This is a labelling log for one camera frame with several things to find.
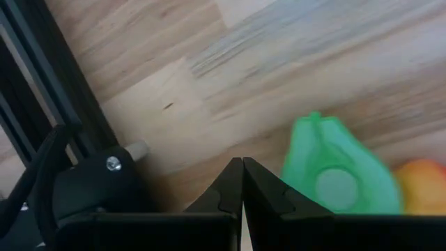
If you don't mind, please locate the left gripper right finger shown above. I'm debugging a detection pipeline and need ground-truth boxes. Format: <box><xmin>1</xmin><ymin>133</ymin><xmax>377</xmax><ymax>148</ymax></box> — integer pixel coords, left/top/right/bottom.
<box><xmin>243</xmin><ymin>156</ymin><xmax>335</xmax><ymax>215</ymax></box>

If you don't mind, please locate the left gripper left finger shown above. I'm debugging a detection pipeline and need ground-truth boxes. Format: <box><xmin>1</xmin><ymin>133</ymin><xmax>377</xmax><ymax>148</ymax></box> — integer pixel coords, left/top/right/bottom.
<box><xmin>183</xmin><ymin>156</ymin><xmax>244</xmax><ymax>215</ymax></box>

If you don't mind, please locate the green avocado half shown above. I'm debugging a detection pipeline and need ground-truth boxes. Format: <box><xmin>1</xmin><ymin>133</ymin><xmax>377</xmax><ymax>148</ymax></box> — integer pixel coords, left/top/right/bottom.
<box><xmin>280</xmin><ymin>110</ymin><xmax>405</xmax><ymax>215</ymax></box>

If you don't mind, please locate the white cylindrical standoff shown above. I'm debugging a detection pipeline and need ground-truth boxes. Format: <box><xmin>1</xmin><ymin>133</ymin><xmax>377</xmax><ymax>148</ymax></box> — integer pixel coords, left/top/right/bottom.
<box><xmin>124</xmin><ymin>139</ymin><xmax>150</xmax><ymax>162</ymax></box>

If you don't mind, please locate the small orange peach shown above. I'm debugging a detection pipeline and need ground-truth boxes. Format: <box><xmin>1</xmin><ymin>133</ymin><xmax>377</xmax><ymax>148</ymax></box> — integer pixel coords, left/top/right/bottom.
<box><xmin>393</xmin><ymin>158</ymin><xmax>446</xmax><ymax>215</ymax></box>

